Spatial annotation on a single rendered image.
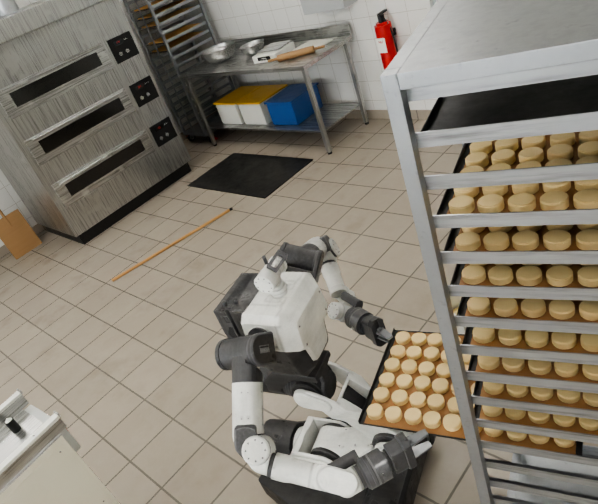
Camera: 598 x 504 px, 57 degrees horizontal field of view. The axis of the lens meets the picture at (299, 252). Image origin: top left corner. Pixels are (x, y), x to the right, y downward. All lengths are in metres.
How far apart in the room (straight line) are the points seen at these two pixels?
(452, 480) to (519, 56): 1.91
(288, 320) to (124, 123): 4.32
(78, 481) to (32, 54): 3.95
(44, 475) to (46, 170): 3.65
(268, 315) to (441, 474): 1.17
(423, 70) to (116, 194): 4.99
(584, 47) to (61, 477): 2.03
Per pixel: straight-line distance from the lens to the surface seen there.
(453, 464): 2.56
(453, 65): 0.95
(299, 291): 1.76
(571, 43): 0.92
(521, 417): 1.57
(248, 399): 1.62
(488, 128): 1.01
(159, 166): 5.99
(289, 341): 1.71
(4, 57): 5.39
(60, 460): 2.25
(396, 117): 1.00
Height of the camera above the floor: 2.11
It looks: 32 degrees down
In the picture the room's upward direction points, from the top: 21 degrees counter-clockwise
